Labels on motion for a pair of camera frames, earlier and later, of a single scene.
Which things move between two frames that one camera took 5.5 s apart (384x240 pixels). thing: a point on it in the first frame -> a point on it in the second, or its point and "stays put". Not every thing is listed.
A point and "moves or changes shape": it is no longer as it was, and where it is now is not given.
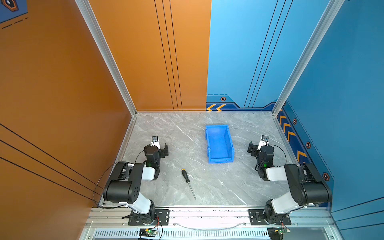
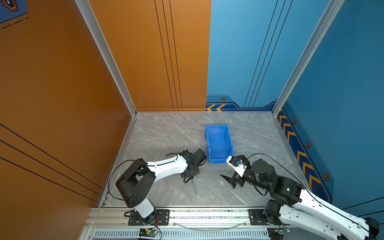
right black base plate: [256, 217] stays put
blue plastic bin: [220, 147] stays put
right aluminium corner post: [332, 9] stays put
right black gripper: [254, 149] -> [236, 178]
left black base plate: [161, 217] stays put
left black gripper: [163, 152] -> [197, 172]
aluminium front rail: [112, 223] stays put
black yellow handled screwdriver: [185, 174] moves or changes shape
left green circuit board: [149, 232] stays put
